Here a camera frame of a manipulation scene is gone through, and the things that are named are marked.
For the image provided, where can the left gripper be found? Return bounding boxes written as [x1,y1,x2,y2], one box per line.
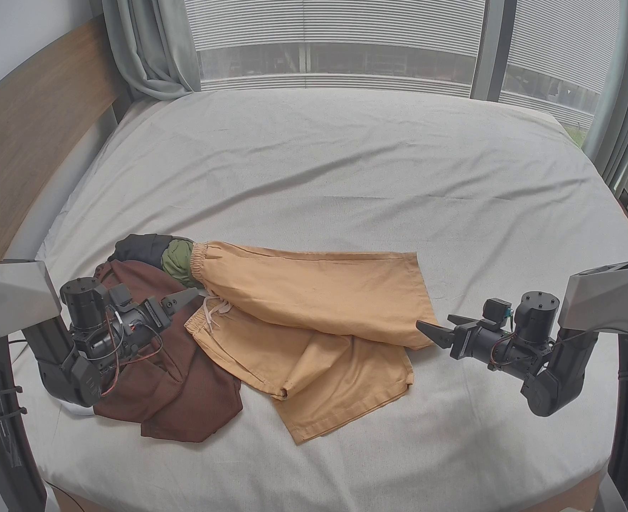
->
[114,287,200,350]

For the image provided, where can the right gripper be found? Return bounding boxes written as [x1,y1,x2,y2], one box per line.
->
[416,314,515,369]

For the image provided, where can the tan shorts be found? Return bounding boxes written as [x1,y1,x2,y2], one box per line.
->
[184,239,436,446]

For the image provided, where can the bed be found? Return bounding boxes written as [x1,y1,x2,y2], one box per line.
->
[0,14,628,512]

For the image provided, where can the green garment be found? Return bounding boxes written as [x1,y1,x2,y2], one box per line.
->
[160,238,197,289]

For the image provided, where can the black garment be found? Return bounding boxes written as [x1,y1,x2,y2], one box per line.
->
[108,234,173,273]

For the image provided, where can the brown shorts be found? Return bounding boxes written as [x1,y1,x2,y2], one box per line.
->
[92,258,245,444]

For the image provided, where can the window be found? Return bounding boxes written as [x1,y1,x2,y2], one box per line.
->
[178,0,628,148]

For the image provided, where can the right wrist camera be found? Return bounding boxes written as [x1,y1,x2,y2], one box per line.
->
[482,298,513,330]

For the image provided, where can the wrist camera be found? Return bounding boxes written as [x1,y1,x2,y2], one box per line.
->
[482,298,513,330]
[106,285,141,316]

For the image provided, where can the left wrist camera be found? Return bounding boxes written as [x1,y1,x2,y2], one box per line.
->
[106,285,141,316]

